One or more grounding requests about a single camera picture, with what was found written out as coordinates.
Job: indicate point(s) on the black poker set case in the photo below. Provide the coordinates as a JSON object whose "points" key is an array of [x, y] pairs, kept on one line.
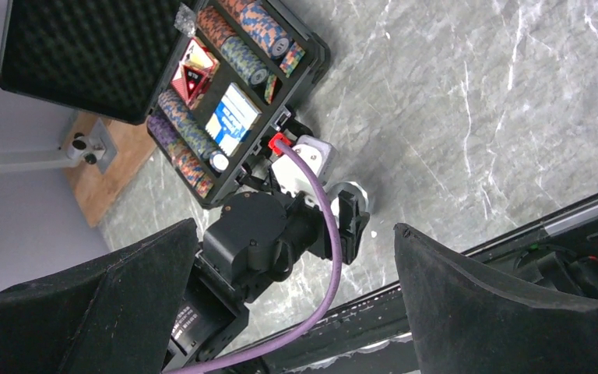
{"points": [[114, 58]]}

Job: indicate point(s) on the green blue chip stack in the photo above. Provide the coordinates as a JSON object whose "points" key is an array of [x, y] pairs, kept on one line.
{"points": [[197, 139], [244, 61]]}

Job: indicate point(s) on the clear round plastic disc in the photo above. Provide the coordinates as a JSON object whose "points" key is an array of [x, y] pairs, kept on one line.
{"points": [[364, 201]]}

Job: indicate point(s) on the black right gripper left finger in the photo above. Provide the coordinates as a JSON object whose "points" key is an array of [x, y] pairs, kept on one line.
{"points": [[112, 314]]}

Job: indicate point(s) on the loose chips in case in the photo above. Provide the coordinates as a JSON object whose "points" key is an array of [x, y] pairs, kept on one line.
{"points": [[292, 59]]}

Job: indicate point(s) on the red triangular dealer button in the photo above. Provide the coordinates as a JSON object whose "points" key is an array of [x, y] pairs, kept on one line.
{"points": [[190, 83]]}

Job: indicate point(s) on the green blue right chip stack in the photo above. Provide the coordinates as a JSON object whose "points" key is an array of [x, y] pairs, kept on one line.
{"points": [[244, 61]]}

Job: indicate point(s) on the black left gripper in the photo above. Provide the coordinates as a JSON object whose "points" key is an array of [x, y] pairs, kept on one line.
{"points": [[307, 228]]}

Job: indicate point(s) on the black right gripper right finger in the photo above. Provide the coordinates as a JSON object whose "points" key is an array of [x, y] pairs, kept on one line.
{"points": [[467, 317]]}

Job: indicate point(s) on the red playing card deck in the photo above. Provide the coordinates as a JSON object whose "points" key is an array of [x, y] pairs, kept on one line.
{"points": [[199, 55]]}

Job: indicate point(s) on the wooden board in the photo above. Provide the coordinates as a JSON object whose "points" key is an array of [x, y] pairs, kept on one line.
{"points": [[94, 190]]}

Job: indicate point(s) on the red black chip stack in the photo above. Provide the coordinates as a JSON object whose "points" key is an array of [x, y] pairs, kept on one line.
{"points": [[214, 26], [235, 7]]}

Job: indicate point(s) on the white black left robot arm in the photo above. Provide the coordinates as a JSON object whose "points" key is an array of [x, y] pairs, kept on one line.
{"points": [[255, 243]]}

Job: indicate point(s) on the multicolour poker chip stack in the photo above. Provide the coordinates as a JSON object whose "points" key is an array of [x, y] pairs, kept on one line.
{"points": [[189, 166]]}

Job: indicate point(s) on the grey metal bracket stand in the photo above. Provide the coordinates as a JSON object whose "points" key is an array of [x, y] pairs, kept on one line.
{"points": [[96, 148]]}

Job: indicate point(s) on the clear plastic wrapper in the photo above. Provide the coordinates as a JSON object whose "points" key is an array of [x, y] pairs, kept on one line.
{"points": [[185, 20]]}

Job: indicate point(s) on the red black far chip stack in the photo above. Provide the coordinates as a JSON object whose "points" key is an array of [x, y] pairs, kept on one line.
{"points": [[235, 7]]}

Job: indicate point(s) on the purple poker chip stack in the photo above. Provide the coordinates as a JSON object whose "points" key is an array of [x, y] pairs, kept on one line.
{"points": [[163, 131]]}

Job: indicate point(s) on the blue playing card deck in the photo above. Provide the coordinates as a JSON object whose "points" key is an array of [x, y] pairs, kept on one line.
{"points": [[232, 119]]}

